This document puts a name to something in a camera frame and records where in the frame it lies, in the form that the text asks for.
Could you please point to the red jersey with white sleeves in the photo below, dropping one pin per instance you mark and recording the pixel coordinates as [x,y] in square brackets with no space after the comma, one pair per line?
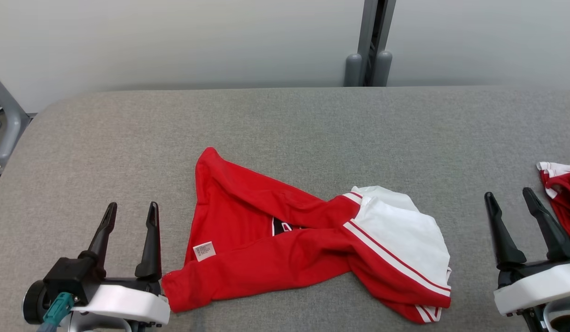
[266,263]

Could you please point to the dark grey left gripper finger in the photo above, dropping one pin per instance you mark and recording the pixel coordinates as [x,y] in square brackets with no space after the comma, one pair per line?
[152,249]
[105,230]

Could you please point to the black round left wrist cap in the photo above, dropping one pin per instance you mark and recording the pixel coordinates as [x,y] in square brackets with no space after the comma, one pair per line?
[32,302]

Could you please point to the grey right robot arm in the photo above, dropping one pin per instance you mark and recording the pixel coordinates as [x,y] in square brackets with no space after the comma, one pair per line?
[561,319]

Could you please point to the grey end post with foot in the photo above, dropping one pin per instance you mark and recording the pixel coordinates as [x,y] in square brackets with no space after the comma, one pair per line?
[10,124]

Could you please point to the red shorts with white trim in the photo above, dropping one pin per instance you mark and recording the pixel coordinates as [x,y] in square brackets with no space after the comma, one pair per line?
[566,198]

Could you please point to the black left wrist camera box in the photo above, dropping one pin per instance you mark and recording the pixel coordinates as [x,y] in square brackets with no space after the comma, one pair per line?
[70,279]

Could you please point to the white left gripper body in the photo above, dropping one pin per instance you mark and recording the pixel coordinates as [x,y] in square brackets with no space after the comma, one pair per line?
[128,302]

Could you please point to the grey metal partition post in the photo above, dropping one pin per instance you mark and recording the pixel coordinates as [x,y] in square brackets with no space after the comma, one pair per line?
[365,37]

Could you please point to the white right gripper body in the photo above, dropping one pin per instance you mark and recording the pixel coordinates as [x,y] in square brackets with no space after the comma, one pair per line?
[538,288]

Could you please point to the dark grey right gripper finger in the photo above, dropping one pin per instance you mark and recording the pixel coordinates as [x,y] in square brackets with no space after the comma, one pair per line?
[548,226]
[504,240]

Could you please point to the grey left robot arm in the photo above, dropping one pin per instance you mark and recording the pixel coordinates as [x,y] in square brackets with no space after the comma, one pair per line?
[96,323]

